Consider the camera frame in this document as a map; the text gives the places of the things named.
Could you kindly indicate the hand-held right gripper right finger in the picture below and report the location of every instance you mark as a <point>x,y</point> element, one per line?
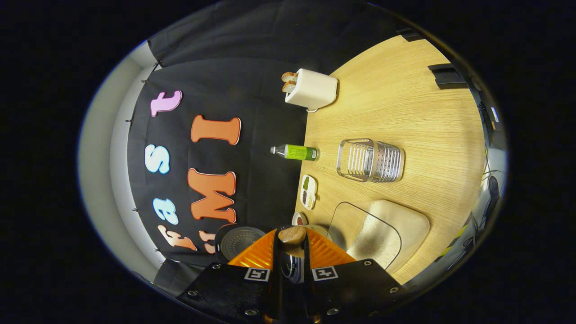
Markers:
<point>308,294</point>

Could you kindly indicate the wooden spoon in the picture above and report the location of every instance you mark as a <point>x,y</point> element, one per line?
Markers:
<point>291,235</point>

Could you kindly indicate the green drink bottle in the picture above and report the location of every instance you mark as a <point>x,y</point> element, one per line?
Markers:
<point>299,152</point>

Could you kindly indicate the yellow black striped tape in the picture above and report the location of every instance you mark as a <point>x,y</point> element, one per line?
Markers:
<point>452,243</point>

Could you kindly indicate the black backdrop cloth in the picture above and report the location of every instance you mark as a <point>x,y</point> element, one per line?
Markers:
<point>252,103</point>

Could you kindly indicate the white divided seasoning dish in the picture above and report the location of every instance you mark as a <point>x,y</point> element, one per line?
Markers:
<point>308,192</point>

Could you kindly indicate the metal chopstick holder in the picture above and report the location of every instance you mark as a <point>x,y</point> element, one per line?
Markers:
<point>373,160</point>

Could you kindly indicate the dark grey rice cooker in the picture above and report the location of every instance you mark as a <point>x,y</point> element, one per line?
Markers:
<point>240,243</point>

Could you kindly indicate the black tape strip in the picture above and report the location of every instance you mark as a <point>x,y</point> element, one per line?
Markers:
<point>445,76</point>
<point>411,35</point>

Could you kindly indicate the bread slice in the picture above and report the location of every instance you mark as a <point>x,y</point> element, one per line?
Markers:
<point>289,87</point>
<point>289,76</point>

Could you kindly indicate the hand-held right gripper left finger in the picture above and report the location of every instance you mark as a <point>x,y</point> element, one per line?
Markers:
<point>275,294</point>

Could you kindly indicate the white toaster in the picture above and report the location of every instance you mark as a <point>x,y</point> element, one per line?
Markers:
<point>315,89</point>

